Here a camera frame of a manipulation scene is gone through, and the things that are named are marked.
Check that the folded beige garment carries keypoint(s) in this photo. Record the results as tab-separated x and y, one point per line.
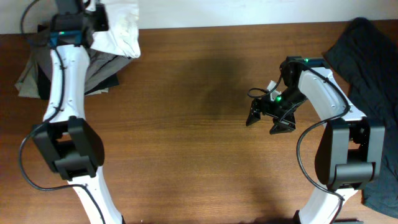
27	82

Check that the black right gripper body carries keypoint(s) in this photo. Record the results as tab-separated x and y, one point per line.
269	111

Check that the white polo shirt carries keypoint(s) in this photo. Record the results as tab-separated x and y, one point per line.
119	28

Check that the dark green black garment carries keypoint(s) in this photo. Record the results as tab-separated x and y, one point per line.
367	59

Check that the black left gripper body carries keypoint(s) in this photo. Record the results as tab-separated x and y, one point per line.
101	18

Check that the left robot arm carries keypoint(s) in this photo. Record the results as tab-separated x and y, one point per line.
69	145

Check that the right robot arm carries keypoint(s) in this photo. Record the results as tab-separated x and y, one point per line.
350	150

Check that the folded grey brown trousers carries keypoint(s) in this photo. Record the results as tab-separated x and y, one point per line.
111	51

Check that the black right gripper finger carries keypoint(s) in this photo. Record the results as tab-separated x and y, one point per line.
253	117
286	125

